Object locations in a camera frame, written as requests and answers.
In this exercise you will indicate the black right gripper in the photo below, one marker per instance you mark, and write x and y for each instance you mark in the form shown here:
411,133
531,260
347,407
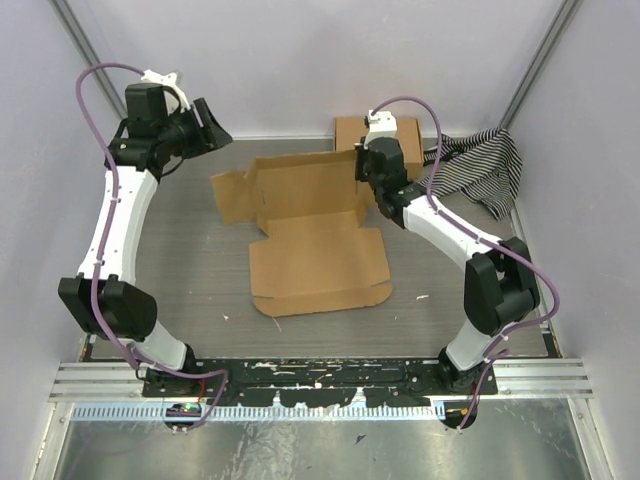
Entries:
361,154

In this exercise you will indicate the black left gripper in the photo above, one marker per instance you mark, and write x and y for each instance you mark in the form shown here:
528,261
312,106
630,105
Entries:
212,136

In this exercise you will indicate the brown cardboard box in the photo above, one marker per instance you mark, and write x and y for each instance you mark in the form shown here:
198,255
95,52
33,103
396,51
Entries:
317,256
349,130

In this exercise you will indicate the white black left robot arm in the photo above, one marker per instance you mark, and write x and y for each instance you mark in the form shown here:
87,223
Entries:
103,296

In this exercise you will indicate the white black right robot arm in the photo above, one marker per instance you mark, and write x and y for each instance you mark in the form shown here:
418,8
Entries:
498,290

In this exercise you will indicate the folded brown cardboard box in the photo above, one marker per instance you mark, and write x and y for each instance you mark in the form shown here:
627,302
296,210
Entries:
349,130

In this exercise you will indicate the striped black white cloth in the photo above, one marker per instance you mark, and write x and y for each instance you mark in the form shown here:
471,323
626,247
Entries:
485,167

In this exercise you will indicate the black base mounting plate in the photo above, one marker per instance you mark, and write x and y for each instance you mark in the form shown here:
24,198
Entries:
388,381

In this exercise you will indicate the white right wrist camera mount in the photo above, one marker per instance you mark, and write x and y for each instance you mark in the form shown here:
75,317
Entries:
380,124

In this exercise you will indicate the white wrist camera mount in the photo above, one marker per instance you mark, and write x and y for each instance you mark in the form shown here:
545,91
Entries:
380,124
175,98

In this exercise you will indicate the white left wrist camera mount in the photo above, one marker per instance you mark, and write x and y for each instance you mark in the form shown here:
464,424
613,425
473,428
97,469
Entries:
175,98

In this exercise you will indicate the left aluminium corner post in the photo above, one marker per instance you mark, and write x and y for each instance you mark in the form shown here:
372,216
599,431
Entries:
94,69

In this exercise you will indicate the aluminium corner post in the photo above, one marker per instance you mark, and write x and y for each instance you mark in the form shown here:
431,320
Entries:
558,26
94,69

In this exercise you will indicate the right aluminium corner post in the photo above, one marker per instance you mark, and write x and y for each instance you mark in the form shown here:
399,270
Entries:
558,26

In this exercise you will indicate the slotted grey cable duct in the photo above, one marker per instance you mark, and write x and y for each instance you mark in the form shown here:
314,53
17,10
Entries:
167,411

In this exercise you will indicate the aluminium front frame rail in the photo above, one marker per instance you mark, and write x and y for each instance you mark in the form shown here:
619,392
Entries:
514,378

